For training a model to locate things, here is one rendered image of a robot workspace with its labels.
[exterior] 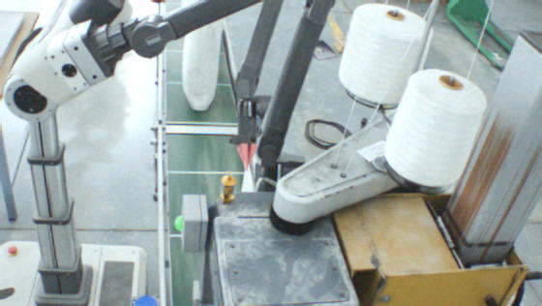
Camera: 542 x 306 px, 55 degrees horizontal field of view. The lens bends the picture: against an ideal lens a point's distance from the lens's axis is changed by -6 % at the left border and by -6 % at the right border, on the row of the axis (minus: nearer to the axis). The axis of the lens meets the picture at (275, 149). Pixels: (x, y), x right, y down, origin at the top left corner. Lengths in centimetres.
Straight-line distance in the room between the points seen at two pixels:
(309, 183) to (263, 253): 16
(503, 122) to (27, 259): 197
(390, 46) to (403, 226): 36
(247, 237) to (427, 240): 36
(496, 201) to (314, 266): 36
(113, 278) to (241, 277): 144
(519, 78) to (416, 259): 38
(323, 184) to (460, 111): 32
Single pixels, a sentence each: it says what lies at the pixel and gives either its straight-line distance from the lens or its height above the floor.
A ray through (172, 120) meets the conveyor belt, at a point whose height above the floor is 38.
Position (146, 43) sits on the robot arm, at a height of 152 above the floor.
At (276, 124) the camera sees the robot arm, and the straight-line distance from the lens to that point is 130.
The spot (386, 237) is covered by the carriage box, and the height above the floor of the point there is 133.
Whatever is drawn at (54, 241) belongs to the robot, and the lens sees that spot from 206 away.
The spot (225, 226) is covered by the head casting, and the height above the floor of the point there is 134.
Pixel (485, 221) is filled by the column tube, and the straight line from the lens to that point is 111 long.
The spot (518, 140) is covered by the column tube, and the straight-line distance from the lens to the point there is 101.
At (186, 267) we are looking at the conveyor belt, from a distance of 223.
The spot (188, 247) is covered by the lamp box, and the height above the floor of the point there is 126.
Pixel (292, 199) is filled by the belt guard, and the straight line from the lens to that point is 99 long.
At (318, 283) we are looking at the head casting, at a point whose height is 134.
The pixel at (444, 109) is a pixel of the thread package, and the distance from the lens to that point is 85.
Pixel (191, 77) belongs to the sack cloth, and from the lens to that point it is 304.
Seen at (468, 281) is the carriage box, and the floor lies 131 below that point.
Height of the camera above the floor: 206
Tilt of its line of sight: 36 degrees down
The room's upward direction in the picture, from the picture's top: 11 degrees clockwise
